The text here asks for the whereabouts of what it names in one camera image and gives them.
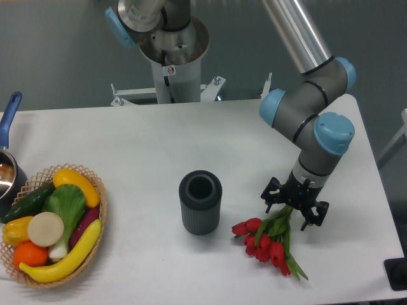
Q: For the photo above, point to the woven wicker basket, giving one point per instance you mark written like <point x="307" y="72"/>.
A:
<point x="8" y="271"/>

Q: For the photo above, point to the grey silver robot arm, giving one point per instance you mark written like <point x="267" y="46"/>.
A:
<point x="174" y="42"/>

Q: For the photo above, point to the orange fruit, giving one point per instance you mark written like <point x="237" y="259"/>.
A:
<point x="30" y="254"/>

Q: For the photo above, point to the white metal mounting frame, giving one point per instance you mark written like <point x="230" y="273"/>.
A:
<point x="208" y="92"/>

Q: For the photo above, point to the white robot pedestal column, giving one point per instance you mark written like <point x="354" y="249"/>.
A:
<point x="177" y="83"/>

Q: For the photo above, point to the blue handled saucepan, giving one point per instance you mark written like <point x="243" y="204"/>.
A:
<point x="13" y="178"/>

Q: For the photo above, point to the purple eggplant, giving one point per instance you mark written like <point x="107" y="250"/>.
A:
<point x="89" y="216"/>

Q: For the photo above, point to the dark grey ribbed vase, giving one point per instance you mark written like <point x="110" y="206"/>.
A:
<point x="200" y="194"/>

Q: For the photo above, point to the yellow bell pepper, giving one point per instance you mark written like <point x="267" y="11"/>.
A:
<point x="15" y="232"/>

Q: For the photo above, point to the green lettuce with white stem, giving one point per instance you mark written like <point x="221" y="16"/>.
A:
<point x="68" y="202"/>

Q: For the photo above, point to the yellow banana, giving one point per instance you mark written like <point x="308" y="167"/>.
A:
<point x="71" y="262"/>

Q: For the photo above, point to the red tulip bouquet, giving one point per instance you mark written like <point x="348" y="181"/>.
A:
<point x="269" y="240"/>

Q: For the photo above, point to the yellow squash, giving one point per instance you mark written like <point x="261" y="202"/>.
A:
<point x="70" y="176"/>

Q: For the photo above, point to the black device at table edge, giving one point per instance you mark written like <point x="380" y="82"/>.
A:
<point x="396" y="273"/>

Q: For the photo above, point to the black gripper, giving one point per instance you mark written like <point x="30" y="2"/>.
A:
<point x="298" y="195"/>

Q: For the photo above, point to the dark green cucumber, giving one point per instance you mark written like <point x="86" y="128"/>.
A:
<point x="29" y="205"/>

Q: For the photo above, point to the beige round disc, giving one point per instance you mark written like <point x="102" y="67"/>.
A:
<point x="45" y="229"/>

